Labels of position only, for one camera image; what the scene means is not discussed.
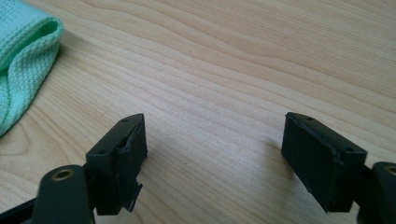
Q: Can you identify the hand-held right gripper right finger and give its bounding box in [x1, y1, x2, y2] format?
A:
[280, 111, 368, 214]

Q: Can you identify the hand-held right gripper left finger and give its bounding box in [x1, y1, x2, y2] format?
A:
[85, 113, 149, 217]

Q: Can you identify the mint green knitted cloth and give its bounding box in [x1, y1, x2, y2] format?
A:
[0, 0, 64, 137]

